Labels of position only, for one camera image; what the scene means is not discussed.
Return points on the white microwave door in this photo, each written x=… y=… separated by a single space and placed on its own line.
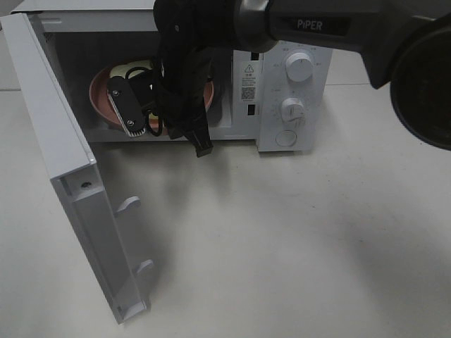
x=72 y=168

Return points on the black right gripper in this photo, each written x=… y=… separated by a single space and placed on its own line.
x=178 y=87

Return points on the white bread sandwich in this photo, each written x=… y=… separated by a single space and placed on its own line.
x=122 y=69

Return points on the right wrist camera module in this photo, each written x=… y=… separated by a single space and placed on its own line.
x=126 y=106

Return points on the white microwave oven body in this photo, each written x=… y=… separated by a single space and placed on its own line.
x=96 y=58

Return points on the white warning label sticker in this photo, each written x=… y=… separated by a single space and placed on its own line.
x=248 y=81

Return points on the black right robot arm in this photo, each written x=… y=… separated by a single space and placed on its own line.
x=404 y=44

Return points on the upper white power knob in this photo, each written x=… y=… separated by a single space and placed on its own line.
x=299 y=67

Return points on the pink round plate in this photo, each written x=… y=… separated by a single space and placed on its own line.
x=142 y=87

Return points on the round white door-release button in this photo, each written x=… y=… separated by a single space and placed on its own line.
x=286 y=138

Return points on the lower white timer knob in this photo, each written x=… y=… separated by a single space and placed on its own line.
x=292 y=110

